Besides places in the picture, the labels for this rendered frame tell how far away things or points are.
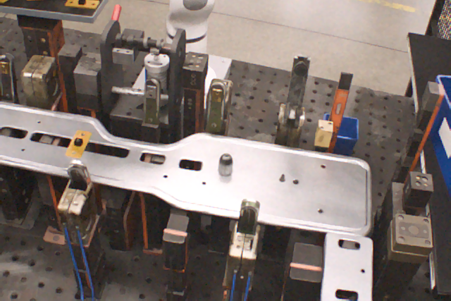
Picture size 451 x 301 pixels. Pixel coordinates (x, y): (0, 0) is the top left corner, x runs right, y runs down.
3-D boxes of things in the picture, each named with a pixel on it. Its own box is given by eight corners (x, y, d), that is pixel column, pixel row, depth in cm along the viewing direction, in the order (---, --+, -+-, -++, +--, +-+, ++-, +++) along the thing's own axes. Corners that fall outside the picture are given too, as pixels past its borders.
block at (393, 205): (359, 294, 138) (393, 223, 117) (360, 255, 147) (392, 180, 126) (371, 295, 138) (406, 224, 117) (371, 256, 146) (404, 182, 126)
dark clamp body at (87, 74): (79, 181, 158) (60, 76, 132) (94, 149, 168) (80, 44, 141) (114, 188, 158) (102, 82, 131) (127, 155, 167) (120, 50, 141)
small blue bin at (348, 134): (317, 155, 172) (323, 134, 166) (319, 133, 179) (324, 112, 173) (351, 161, 171) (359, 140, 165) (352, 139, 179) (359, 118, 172)
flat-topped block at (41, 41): (39, 130, 171) (14, 7, 140) (48, 113, 177) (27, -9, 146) (68, 136, 171) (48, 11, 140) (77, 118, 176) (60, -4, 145)
